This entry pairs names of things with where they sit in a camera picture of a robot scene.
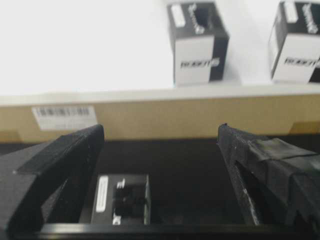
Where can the white base platform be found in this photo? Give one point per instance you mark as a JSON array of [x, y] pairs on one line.
[[70, 64]]

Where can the black dynamixel box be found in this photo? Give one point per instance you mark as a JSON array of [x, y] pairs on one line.
[[199, 42], [294, 42], [122, 199]]

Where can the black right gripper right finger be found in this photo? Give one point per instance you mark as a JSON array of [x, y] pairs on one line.
[[274, 182]]

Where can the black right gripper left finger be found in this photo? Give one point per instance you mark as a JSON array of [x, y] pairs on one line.
[[48, 182]]

